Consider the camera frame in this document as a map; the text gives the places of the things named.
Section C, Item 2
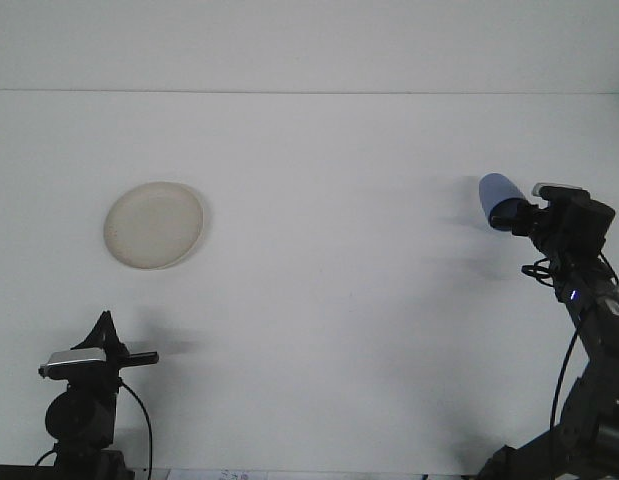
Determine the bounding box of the pale blue cup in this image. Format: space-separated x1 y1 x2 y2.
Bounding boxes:
478 172 528 234

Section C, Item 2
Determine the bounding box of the pale round plate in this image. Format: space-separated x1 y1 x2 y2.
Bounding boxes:
102 181 213 272

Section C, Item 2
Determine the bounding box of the white printed paper sheet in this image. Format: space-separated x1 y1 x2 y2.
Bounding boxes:
166 467 478 480

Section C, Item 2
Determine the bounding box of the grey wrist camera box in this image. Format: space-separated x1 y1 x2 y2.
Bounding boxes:
531 182 585 199
38 349 107 380

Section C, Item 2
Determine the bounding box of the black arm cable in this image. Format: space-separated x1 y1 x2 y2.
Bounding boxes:
521 252 619 432
118 380 154 474

